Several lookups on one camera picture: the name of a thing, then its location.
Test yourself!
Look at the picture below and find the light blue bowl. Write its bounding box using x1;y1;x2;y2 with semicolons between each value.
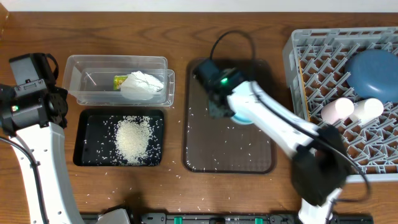
231;113;253;125

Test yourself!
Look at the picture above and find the green yellow snack wrapper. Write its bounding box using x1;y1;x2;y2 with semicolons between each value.
113;75;128;90

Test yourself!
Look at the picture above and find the white tissue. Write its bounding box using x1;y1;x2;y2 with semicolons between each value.
120;71;164;100

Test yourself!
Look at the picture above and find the wooden chopstick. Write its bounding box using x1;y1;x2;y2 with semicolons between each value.
298;57;311;122

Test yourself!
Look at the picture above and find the white rice pile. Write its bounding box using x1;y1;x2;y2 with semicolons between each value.
90;115;162;166

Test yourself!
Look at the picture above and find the pink plastic cup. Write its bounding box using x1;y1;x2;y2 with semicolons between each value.
321;98;354;124

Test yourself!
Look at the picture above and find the small white cup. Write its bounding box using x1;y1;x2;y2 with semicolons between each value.
349;98;384;125

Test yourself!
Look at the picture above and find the dark blue plate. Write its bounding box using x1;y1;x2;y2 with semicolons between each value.
345;49;397;103

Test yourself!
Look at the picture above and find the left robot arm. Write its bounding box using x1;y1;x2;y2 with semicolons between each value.
1;80;83;223

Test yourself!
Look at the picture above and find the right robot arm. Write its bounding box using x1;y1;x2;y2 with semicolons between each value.
193;59;351;223

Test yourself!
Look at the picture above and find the grey dishwasher rack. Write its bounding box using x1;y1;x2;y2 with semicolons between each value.
282;27;397;182

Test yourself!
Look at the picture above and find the clear plastic bin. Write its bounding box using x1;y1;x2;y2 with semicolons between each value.
62;55;175;107

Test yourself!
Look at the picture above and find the brown serving tray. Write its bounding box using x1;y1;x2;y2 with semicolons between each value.
182;58;277;174

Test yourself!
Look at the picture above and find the black plastic tray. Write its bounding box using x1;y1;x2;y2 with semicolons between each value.
73;109;165;166

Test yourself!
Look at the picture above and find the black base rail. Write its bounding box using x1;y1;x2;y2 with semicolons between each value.
80;205;374;224

